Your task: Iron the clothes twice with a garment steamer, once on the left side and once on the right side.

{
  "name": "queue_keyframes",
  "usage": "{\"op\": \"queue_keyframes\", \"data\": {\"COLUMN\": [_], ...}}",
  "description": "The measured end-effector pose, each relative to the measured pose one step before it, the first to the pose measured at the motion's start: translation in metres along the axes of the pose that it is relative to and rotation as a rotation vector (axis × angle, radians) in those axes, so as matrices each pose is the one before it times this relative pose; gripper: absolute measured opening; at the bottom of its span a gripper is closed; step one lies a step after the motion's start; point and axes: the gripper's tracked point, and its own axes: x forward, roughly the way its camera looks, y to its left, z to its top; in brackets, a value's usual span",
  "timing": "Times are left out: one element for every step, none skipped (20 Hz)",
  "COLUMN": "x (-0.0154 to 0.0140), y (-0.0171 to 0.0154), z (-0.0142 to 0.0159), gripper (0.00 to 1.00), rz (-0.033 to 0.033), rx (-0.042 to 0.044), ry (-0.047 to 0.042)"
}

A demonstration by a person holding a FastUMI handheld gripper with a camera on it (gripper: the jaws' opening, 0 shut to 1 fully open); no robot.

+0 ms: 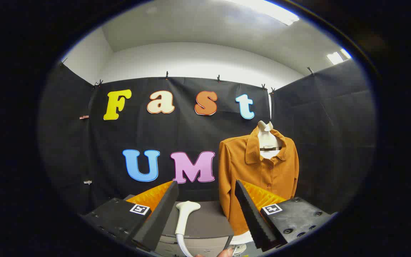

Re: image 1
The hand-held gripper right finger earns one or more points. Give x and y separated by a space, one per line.
253 217

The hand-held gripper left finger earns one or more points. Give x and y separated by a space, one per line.
159 217

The orange button-up shirt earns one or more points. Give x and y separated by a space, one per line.
248 171

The white garment form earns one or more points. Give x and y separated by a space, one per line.
243 237

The white clothes hanger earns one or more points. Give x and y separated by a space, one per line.
265 125

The grey cabinet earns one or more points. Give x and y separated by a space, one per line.
209 221

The black backdrop cloth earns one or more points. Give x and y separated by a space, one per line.
184 132

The row of black cloth clips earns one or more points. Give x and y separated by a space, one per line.
167 75

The small ceiling light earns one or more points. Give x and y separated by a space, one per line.
335 57

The long ceiling light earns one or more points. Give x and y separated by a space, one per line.
273 12

